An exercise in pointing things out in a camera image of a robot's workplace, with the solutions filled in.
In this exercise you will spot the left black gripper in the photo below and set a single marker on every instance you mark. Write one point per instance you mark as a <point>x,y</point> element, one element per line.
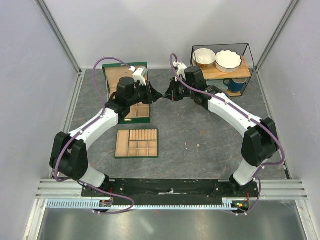
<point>152,95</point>

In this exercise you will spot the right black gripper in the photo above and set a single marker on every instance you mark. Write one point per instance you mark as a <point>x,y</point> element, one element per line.
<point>171,94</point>

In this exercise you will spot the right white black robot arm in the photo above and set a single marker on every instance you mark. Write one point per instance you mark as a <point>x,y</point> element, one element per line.
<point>260,139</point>

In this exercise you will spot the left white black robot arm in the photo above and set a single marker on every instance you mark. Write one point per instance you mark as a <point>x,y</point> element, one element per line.
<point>69,156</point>

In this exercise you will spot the green open jewelry box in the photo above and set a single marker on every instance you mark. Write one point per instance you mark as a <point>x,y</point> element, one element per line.
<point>139,113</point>

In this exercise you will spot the green jewelry tray insert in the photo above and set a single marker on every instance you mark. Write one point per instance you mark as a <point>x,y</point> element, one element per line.
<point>137,144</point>

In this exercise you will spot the white ceramic bowl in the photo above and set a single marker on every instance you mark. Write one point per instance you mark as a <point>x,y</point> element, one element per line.
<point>204,58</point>

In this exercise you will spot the white scalloped dish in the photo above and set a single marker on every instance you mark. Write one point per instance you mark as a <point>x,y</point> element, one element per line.
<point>227,61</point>

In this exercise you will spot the blue mug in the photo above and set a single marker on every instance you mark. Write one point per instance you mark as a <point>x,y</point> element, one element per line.
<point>234,85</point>

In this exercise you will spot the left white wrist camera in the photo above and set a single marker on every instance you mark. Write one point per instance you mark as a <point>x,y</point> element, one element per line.
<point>139,75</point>

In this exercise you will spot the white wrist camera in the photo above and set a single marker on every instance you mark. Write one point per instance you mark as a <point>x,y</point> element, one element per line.
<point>139,75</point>
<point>179,69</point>

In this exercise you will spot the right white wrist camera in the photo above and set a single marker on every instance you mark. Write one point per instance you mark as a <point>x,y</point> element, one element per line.
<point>179,69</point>

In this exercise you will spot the black wire shelf rack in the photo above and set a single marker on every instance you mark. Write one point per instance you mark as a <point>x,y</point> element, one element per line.
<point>215,77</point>

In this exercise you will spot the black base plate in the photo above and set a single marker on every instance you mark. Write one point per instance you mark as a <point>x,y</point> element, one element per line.
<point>176,191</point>

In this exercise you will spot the light blue cable duct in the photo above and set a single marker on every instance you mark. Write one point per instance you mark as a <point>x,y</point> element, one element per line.
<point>226,205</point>

